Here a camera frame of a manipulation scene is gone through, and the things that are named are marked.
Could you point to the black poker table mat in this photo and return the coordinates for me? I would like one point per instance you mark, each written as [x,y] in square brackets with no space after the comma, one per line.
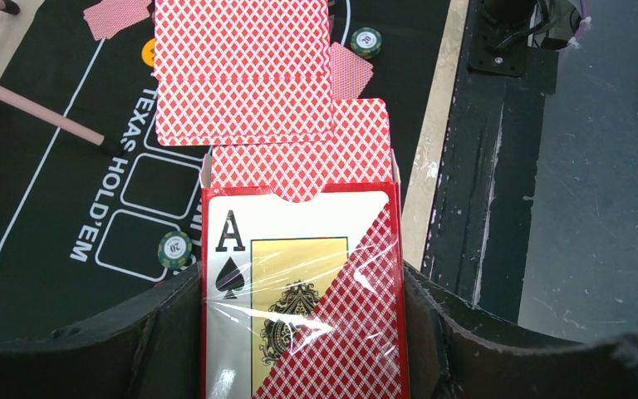
[79,229]

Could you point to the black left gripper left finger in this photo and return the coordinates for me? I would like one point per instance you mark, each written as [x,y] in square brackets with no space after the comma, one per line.
[145,347]

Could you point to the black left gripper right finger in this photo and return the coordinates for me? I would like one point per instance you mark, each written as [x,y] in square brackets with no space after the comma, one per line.
[458,350]

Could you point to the pink music stand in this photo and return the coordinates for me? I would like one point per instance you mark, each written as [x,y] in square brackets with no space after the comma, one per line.
[32,108]

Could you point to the single playing card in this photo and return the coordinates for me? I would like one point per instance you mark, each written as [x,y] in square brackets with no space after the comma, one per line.
[242,72]

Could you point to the single green poker chip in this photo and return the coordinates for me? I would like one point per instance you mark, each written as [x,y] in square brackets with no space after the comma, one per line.
[174,250]

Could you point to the yellow big blind button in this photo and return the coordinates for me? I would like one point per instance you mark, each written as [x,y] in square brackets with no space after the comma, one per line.
[148,53]

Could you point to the playing card deck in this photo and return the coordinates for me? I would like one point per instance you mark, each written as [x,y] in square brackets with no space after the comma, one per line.
[302,268]

